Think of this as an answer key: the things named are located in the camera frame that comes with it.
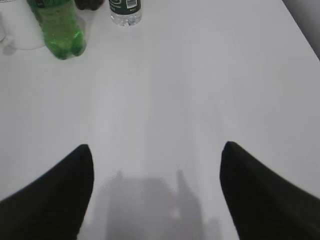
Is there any white ceramic mug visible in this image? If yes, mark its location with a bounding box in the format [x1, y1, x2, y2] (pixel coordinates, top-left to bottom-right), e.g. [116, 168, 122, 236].
[0, 0, 45, 50]

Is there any clear water bottle green label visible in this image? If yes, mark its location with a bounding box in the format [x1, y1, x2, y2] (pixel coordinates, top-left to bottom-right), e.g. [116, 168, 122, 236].
[108, 0, 142, 27]

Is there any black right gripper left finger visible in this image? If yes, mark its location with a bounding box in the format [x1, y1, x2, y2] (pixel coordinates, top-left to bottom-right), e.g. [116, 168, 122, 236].
[0, 144, 94, 240]

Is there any dark cola bottle red label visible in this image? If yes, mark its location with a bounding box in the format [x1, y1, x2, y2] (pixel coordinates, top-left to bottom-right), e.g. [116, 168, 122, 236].
[74, 0, 105, 11]

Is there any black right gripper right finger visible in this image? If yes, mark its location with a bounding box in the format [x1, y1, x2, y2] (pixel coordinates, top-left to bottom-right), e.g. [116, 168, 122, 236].
[219, 141, 320, 240]

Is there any green soda bottle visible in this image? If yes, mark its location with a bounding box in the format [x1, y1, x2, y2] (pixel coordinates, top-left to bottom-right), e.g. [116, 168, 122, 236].
[27, 0, 86, 60]

